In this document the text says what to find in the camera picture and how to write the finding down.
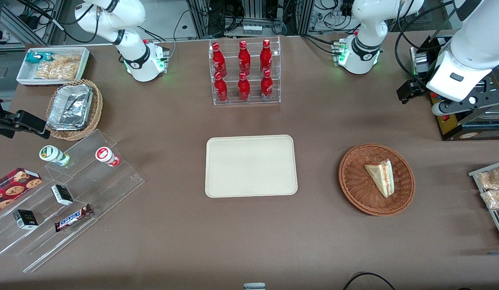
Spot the snickers chocolate bar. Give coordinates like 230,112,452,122
54,204,93,232

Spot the black hot food display case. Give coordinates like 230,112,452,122
410,35,499,141

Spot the small black carton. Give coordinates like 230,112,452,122
51,184,74,206
12,209,39,230

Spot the triangular sandwich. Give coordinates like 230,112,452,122
364,159,395,198

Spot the clear bag of crackers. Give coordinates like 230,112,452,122
34,54,82,81

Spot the black floor cable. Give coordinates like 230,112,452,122
342,272,396,290

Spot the clear acrylic stepped stand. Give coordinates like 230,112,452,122
0,129,146,273

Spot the clear bag of snacks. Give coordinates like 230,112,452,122
480,189,499,211
474,167,499,191

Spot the teal snack packet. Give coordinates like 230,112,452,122
25,52,55,64

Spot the red cookie box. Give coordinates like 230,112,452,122
0,168,43,214

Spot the grey snack display rack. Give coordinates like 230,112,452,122
468,160,499,247

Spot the red cola bottle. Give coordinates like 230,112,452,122
237,72,251,102
260,39,273,74
238,40,252,75
214,72,229,103
211,42,227,77
260,69,274,101

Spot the clear acrylic bottle rack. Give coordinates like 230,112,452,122
208,36,282,106

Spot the red lid yogurt cup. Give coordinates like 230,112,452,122
95,147,121,168

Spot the white rectangular snack bin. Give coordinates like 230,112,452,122
16,46,91,87

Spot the round brown wicker basket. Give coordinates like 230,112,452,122
338,143,416,217

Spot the oval tan wicker basket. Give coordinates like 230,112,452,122
45,79,103,141

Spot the green lid yogurt cup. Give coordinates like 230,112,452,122
39,145,71,167

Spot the silver foil container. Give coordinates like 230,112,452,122
46,84,94,132

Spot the cream plastic tray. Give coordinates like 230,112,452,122
205,135,298,199

